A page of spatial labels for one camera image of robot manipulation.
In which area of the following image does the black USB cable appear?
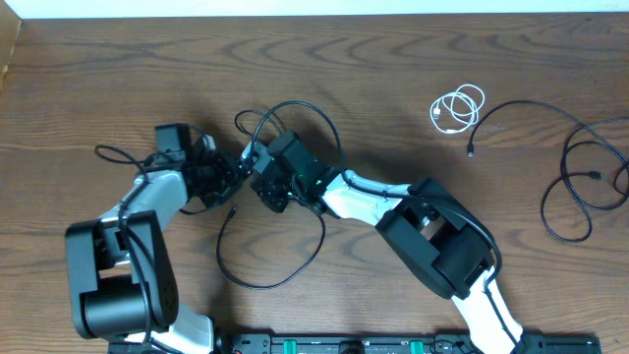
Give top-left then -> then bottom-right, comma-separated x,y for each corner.
214,108 -> 327,291

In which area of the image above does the white USB cable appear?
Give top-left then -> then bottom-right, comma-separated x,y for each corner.
429,83 -> 486,136

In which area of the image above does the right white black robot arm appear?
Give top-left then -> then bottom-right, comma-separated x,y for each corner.
252,157 -> 524,353

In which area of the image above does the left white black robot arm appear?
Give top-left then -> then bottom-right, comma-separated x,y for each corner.
65,151 -> 244,353

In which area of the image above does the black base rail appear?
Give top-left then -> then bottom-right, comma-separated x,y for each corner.
107,333 -> 602,354

